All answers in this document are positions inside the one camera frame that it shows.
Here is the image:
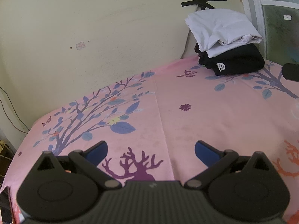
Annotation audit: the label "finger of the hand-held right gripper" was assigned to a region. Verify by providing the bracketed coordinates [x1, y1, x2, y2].
[281, 63, 299, 83]

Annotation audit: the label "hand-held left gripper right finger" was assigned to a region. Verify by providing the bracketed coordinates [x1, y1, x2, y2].
[184, 141, 274, 189]

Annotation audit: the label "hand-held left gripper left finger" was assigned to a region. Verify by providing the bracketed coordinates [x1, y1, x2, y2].
[35, 141, 122, 189]

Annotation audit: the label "white printed shirt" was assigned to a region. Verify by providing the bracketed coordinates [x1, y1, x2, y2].
[185, 8, 263, 59]

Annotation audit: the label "folded black clothes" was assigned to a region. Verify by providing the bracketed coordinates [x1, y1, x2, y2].
[194, 42, 265, 76]

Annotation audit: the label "pink printed bedsheet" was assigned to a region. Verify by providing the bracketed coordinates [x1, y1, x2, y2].
[0, 56, 299, 224]

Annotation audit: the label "dark glossy object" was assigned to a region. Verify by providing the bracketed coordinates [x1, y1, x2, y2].
[0, 186, 13, 224]

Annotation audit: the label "black tape cross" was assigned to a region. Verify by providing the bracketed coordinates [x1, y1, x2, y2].
[181, 0, 228, 10]

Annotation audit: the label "white window frame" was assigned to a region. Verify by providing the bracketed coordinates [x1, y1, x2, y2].
[237, 0, 299, 63]

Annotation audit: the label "thin dark wall cable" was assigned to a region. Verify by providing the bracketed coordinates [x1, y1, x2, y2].
[0, 86, 30, 134]

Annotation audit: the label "white power cable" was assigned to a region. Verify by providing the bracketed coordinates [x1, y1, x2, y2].
[180, 0, 204, 60]

